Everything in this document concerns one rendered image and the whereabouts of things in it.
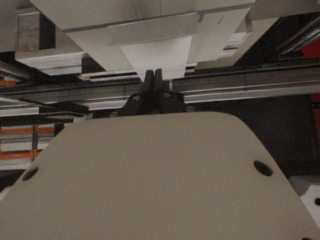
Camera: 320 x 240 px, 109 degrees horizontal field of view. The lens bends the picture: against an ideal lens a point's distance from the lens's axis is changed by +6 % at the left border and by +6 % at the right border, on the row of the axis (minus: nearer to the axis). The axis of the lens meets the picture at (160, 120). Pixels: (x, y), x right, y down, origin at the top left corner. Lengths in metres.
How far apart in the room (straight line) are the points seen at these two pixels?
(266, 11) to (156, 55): 0.27
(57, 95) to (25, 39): 0.34
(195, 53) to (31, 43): 0.28
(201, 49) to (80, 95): 0.50
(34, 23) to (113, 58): 0.18
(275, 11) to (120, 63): 0.33
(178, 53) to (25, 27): 0.28
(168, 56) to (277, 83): 0.47
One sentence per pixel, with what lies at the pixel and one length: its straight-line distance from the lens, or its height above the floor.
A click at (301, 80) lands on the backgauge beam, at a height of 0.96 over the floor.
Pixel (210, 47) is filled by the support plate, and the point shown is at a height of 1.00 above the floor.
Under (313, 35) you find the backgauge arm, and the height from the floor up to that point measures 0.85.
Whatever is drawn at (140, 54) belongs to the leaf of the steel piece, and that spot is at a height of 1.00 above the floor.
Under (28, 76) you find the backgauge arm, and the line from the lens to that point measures 0.76.
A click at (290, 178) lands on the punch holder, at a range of 0.24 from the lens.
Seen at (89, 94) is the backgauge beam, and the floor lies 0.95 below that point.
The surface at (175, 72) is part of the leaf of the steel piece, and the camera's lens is 0.23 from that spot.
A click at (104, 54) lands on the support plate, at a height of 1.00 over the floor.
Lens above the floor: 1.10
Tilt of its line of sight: 5 degrees down
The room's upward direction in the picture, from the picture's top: 177 degrees clockwise
